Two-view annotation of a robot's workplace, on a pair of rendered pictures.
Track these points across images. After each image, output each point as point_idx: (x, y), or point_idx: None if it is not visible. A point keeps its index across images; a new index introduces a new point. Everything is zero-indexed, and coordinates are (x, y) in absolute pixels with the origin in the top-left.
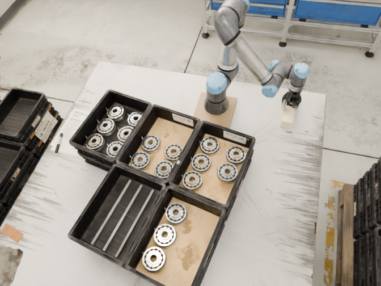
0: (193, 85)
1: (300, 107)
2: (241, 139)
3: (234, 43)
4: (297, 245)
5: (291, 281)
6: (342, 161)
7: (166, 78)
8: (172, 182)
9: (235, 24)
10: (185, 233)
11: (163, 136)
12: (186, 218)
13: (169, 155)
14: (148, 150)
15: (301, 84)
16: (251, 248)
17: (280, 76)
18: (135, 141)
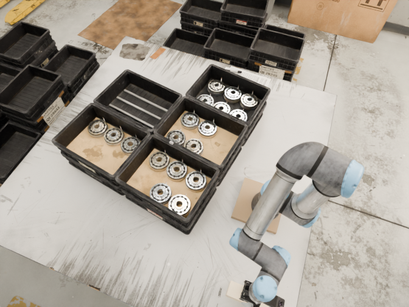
0: (299, 186)
1: None
2: None
3: (277, 171)
4: (83, 262)
5: (55, 247)
6: None
7: None
8: (153, 137)
9: (297, 164)
10: (112, 152)
11: (216, 141)
12: (125, 155)
13: (190, 142)
14: (199, 126)
15: (251, 291)
16: (95, 216)
17: (255, 254)
18: (207, 114)
